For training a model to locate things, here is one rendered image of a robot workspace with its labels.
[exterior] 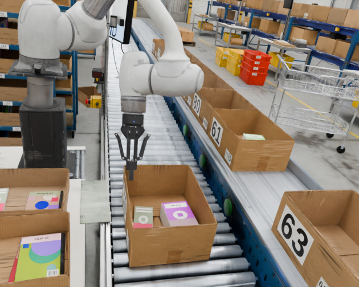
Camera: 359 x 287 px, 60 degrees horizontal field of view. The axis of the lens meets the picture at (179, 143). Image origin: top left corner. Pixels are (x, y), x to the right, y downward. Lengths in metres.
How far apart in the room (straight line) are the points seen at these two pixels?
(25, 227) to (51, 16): 0.80
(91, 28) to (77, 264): 0.94
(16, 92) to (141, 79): 1.61
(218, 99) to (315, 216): 1.17
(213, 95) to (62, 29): 1.12
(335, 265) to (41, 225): 0.95
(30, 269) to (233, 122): 1.26
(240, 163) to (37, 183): 0.92
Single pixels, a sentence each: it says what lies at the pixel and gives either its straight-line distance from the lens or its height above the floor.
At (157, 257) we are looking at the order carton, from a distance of 1.13.
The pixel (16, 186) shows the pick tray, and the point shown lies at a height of 0.76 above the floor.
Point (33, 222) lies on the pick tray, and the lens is 1.24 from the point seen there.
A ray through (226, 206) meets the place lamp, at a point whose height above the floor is 0.82.
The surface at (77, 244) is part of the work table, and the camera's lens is 1.23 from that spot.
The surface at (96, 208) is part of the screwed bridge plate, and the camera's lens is 1.37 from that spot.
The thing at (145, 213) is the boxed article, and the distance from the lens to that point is 1.32.
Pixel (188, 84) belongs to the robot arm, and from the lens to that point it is 0.99.
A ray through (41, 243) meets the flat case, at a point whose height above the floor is 0.80.
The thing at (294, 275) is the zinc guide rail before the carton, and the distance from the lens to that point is 1.07.
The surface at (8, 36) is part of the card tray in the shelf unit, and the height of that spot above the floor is 1.19.
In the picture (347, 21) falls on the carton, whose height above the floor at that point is 1.49.
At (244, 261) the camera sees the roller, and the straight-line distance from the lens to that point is 1.25.
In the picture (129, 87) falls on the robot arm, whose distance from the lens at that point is 1.06.
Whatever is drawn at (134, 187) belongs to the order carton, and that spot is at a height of 0.80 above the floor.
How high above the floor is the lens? 1.61
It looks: 26 degrees down
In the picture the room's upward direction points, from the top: 8 degrees clockwise
